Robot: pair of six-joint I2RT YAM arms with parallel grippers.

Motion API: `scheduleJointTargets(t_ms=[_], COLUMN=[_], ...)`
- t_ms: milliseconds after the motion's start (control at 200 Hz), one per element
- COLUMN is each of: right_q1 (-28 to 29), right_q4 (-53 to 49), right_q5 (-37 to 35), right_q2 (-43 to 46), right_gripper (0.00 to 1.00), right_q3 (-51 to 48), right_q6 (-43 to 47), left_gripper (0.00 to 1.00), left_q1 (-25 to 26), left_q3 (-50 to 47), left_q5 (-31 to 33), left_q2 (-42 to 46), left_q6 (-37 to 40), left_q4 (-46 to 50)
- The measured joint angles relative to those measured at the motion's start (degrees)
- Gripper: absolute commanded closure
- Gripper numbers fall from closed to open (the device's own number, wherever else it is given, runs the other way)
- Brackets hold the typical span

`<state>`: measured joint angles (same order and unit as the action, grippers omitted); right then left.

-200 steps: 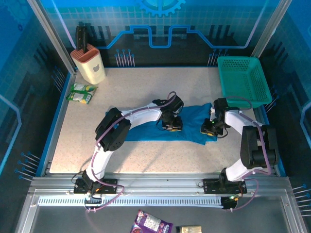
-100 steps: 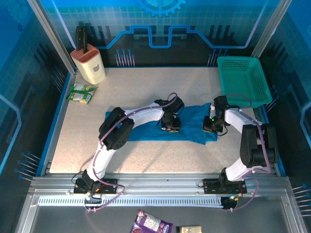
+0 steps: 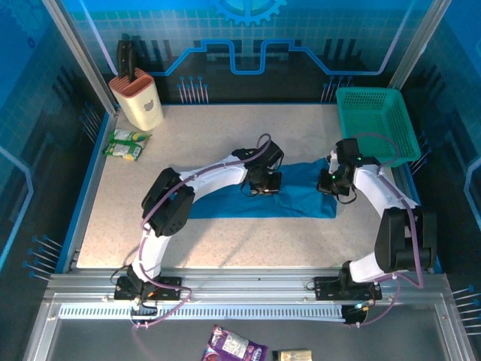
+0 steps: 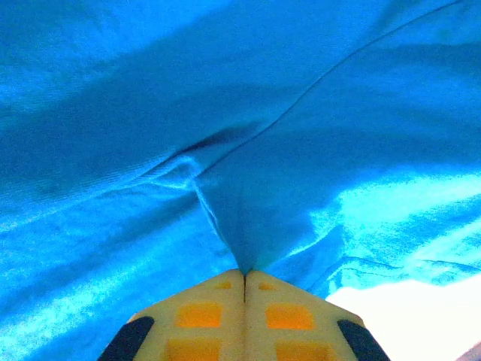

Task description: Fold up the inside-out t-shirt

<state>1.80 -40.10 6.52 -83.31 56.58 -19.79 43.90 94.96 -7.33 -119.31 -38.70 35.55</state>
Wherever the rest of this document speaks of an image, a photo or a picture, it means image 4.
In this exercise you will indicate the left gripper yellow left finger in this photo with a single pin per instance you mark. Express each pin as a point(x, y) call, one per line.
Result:
point(229, 297)

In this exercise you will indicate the blue t-shirt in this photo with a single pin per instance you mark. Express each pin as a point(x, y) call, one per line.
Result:
point(225, 131)

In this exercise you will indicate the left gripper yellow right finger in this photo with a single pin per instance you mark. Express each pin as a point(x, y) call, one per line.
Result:
point(259, 301)

